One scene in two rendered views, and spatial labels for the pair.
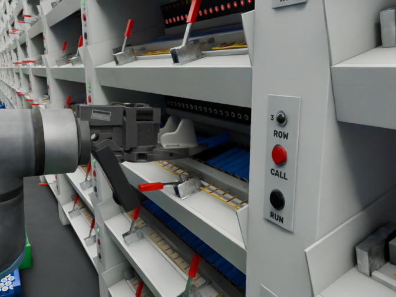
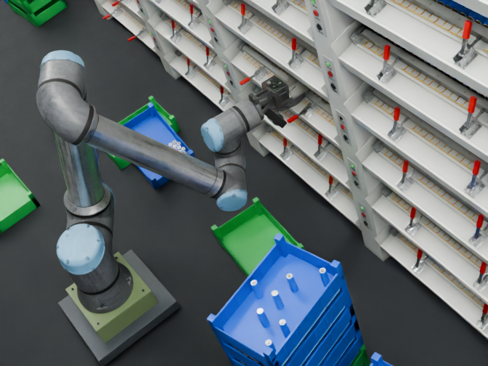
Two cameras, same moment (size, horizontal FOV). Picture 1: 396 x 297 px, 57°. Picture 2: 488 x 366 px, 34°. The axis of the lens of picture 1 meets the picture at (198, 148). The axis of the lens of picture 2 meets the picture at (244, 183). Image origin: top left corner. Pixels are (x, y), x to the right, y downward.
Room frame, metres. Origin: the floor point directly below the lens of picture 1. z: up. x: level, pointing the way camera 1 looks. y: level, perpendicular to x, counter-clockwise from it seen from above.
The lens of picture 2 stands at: (-1.27, -0.08, 2.15)
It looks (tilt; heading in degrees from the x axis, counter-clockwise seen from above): 46 degrees down; 11
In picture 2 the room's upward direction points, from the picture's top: 22 degrees counter-clockwise
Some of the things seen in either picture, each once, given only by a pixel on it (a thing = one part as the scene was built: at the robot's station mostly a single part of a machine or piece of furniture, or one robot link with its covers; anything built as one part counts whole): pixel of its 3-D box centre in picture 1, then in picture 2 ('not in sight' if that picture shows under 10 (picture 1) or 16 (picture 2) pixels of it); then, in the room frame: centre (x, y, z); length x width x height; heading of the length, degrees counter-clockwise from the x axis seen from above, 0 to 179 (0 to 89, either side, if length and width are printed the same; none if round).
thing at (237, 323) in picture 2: not in sight; (277, 299); (-0.14, 0.18, 0.52); 0.30 x 0.20 x 0.08; 137
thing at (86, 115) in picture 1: (117, 134); (269, 99); (0.53, 0.12, 0.59); 0.12 x 0.08 x 0.09; 119
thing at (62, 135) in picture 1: (59, 141); (247, 114); (0.50, 0.19, 0.58); 0.10 x 0.05 x 0.09; 29
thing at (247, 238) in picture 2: not in sight; (258, 243); (0.44, 0.30, 0.04); 0.30 x 0.20 x 0.08; 28
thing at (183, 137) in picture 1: (187, 137); (301, 86); (0.57, 0.02, 0.58); 0.09 x 0.03 x 0.06; 115
